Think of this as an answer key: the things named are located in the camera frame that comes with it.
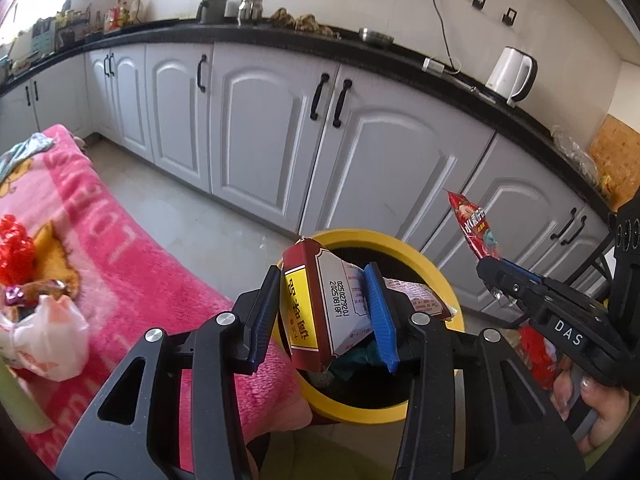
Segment brown cutting board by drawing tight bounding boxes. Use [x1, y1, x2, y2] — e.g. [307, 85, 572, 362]
[587, 114, 640, 203]

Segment person's green clothing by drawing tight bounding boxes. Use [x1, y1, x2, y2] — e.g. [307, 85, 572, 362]
[582, 451, 617, 475]

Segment steel bowl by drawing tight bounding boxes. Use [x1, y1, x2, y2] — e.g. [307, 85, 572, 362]
[358, 27, 395, 51]

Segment pink printed blanket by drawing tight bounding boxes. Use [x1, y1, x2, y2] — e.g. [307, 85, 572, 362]
[0, 124, 313, 471]

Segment red plastic bag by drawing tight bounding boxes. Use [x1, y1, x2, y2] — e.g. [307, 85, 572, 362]
[515, 324, 558, 391]

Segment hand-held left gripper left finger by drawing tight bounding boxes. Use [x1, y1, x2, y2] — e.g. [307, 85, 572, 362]
[55, 264, 283, 480]

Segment white electric kettle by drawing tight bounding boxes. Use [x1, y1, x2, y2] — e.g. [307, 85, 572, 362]
[486, 46, 539, 109]

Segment white plastic bag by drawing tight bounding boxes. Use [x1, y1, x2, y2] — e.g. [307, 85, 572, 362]
[0, 294, 91, 382]

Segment purple snack packet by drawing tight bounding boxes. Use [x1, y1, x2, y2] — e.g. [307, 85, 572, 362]
[4, 279, 69, 311]

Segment light blue cloth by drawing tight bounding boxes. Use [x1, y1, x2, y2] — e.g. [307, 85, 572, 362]
[0, 132, 55, 173]

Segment teal storage box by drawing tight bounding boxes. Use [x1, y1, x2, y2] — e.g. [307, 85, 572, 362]
[31, 18, 57, 57]

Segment red crumpled wrapper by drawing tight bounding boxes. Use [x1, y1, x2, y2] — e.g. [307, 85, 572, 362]
[0, 214, 37, 287]

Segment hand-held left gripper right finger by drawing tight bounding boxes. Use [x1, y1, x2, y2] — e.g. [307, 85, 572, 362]
[364, 262, 588, 480]

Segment white kitchen cabinets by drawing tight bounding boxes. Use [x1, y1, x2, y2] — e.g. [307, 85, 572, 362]
[0, 40, 621, 321]

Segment black kitchen countertop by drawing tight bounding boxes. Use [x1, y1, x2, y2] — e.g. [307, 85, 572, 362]
[0, 19, 621, 211]

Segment clear plastic bag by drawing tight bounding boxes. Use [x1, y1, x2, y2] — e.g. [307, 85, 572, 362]
[550, 127, 602, 187]

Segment pink white snack packet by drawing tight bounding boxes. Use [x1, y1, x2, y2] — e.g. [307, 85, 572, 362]
[384, 279, 459, 323]

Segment dark teapot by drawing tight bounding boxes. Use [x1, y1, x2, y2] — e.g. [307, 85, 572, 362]
[196, 0, 230, 25]

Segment teal wrapper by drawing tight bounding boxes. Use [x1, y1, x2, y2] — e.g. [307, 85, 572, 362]
[329, 341, 385, 384]

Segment person's right hand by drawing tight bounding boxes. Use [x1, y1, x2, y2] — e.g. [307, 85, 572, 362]
[552, 371, 633, 459]

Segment black power cord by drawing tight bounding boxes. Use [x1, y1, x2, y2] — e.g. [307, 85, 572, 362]
[431, 0, 462, 73]

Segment red snack packet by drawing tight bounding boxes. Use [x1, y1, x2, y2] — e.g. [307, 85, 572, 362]
[446, 189, 504, 262]

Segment yellow trash bin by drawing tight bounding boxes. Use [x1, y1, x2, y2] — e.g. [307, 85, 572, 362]
[274, 229, 467, 424]

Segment condiment bottles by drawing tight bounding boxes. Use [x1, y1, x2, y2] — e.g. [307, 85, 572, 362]
[102, 0, 135, 32]

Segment pile of ginger roots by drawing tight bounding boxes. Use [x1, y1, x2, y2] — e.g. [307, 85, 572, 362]
[270, 7, 342, 39]

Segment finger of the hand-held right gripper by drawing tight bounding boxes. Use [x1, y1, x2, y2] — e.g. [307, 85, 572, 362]
[499, 257, 568, 292]
[476, 259, 546, 312]

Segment pale green object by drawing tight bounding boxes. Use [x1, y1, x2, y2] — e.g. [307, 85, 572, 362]
[0, 362, 53, 433]

